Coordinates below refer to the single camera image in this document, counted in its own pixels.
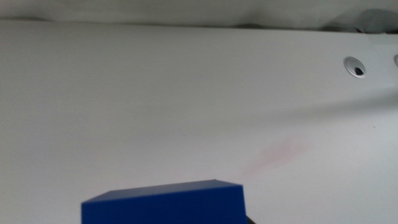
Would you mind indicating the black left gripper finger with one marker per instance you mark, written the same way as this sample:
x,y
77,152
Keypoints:
x,y
250,221

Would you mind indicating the blue cube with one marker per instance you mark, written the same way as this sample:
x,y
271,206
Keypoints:
x,y
164,205

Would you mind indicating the white backdrop curtain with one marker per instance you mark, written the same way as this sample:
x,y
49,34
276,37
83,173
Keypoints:
x,y
155,11

